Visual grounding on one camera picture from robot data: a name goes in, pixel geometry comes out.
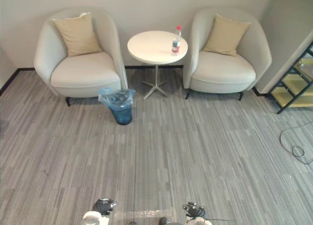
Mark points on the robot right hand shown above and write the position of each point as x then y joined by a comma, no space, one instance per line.
194,210

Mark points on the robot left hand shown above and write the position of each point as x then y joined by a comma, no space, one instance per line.
105,206

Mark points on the small blue trash bin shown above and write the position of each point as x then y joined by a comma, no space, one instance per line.
122,113

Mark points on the translucent blue bin bag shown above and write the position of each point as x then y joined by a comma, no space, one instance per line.
117,97

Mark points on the round white tea table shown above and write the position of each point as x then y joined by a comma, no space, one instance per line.
154,47

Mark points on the robot dark feet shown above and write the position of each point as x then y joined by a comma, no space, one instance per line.
151,221

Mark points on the cream upholstered armchair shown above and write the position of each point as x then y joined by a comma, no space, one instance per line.
225,71
83,73

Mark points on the clear bottle with red cap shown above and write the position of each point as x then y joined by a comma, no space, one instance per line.
176,42

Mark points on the beige square cushion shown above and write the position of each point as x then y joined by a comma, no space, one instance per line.
226,35
78,35

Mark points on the black frame shelf unit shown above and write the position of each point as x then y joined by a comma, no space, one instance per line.
294,83

